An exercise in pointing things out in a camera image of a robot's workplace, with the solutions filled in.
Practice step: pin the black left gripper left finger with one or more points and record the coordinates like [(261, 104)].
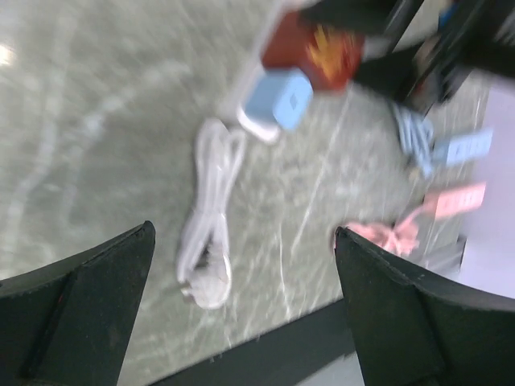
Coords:
[(70, 322)]

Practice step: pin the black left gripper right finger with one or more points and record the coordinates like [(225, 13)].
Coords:
[(414, 327)]

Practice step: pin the pink power strip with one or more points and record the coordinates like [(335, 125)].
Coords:
[(401, 238)]

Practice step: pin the light blue power strip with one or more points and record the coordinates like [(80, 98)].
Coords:
[(425, 153)]

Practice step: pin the small blue plug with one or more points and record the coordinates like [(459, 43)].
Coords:
[(280, 96)]

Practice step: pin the maroon patterned cube plug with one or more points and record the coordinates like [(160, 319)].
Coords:
[(328, 57)]

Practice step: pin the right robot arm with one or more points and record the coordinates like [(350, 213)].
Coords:
[(472, 35)]

